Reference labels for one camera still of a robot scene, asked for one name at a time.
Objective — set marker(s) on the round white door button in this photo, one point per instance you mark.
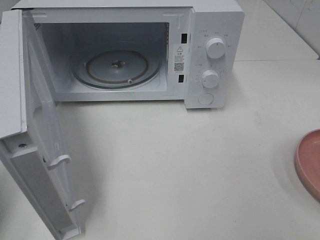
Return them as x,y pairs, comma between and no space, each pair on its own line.
206,99

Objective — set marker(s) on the white microwave knob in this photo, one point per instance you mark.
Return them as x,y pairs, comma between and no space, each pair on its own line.
210,79
215,47

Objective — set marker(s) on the white microwave door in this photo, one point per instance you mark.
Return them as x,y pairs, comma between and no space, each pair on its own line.
32,146

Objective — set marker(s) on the pink round plate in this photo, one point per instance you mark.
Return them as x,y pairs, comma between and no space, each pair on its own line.
307,162

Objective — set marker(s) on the glass microwave turntable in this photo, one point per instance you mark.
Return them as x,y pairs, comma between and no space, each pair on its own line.
116,69

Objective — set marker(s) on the white microwave oven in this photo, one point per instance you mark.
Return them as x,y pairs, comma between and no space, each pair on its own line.
175,31

